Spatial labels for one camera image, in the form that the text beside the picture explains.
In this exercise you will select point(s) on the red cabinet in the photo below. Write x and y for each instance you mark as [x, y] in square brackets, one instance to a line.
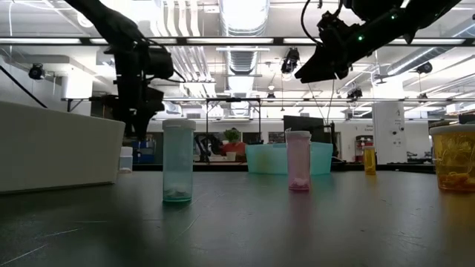
[361, 148]

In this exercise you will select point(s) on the dark background box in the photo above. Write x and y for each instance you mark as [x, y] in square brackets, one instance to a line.
[467, 119]

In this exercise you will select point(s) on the small pink pill bottle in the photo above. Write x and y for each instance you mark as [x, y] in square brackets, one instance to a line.
[298, 163]

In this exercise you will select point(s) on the black background robot arm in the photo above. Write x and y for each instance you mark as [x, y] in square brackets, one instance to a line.
[202, 144]

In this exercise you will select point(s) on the small teal pill bottle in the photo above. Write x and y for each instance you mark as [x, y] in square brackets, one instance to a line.
[178, 163]

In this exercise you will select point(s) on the teal plastic bin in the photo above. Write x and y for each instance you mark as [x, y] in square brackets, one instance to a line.
[323, 159]

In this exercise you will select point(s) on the black overhead light bar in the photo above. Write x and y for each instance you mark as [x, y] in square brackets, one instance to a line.
[278, 41]

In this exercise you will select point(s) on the small clear pill bottle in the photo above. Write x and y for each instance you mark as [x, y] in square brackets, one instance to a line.
[126, 161]

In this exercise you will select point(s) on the blue storage bins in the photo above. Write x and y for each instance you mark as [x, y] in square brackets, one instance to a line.
[144, 152]

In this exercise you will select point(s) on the large orange pill bottle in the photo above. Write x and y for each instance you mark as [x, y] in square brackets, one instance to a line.
[263, 161]
[454, 159]

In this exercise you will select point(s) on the small orange pill bottle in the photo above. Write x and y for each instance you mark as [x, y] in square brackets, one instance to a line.
[369, 161]

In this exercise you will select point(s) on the black ceiling spotlight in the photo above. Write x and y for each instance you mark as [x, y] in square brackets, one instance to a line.
[36, 71]
[354, 92]
[291, 61]
[424, 67]

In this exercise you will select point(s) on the person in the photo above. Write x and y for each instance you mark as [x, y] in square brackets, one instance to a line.
[237, 149]

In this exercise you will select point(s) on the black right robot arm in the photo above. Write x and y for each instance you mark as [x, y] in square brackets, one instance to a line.
[389, 22]

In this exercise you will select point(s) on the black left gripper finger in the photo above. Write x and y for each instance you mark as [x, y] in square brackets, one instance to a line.
[146, 118]
[131, 122]

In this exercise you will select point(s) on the long black ceiling rail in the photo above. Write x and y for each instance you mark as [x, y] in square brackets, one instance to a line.
[185, 99]

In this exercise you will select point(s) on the black aluminium table frame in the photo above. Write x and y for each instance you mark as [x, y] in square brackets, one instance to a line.
[215, 167]

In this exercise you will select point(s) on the potted green plant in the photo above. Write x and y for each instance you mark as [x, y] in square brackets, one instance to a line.
[232, 135]

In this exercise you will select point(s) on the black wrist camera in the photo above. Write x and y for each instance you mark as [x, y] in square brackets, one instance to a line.
[332, 26]
[161, 63]

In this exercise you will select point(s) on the white pillar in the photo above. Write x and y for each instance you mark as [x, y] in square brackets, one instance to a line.
[389, 130]

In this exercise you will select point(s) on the black table mat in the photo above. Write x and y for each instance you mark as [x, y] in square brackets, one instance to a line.
[259, 230]

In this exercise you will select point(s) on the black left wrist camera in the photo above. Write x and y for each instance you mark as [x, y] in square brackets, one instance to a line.
[161, 63]

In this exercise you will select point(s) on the white plastic bin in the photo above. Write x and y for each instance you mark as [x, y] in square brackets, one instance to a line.
[55, 148]

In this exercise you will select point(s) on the black monitor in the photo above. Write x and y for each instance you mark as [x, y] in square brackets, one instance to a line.
[319, 128]

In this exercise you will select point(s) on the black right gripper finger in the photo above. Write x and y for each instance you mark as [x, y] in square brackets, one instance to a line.
[334, 70]
[313, 68]

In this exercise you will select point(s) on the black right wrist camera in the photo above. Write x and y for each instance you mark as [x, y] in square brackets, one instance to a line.
[332, 26]

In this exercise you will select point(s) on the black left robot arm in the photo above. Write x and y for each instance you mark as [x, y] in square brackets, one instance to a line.
[107, 20]

